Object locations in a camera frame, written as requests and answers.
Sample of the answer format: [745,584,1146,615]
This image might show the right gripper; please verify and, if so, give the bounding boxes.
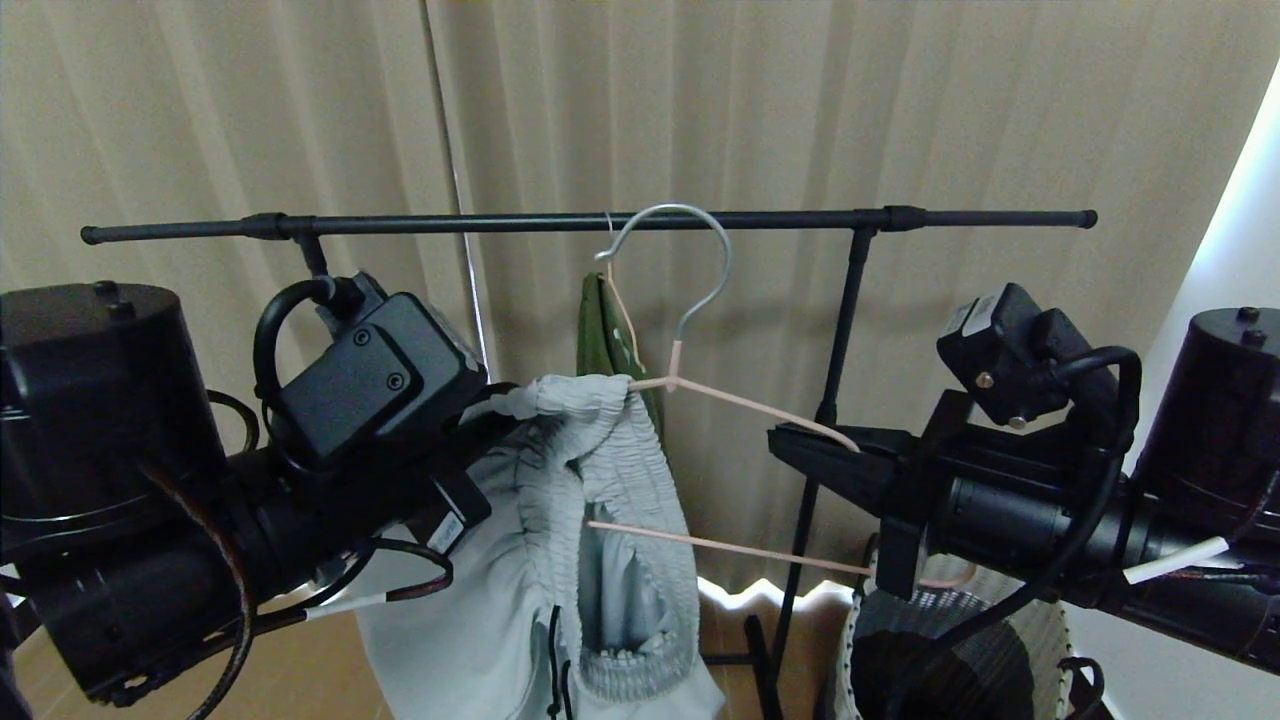
[875,388,1141,603]

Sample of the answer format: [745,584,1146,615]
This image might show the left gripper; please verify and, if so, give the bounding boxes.
[232,410,523,603]

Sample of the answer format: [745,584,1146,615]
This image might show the pale grey shorts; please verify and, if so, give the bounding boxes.
[355,373,726,720]

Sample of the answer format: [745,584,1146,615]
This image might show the green long-sleeved shirt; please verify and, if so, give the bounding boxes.
[577,270,664,436]

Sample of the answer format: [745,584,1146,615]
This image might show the pink clothes hanger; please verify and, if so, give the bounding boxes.
[600,212,646,376]
[588,203,976,591]

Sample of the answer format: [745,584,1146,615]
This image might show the white laundry basket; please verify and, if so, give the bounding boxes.
[835,540,1106,720]

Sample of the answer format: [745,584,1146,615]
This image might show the black clothes rack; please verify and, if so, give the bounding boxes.
[80,205,1099,720]

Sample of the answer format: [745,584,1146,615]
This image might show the beige curtain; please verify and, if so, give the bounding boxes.
[0,0,1280,651]

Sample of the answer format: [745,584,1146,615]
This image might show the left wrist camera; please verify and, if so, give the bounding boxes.
[268,270,491,473]

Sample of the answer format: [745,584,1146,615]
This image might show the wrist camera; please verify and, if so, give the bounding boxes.
[268,270,491,473]
[937,283,1141,451]

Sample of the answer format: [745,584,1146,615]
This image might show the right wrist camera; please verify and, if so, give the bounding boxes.
[937,283,1141,451]

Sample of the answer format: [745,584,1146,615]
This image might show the black cable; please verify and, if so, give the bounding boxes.
[880,345,1143,720]
[252,276,366,441]

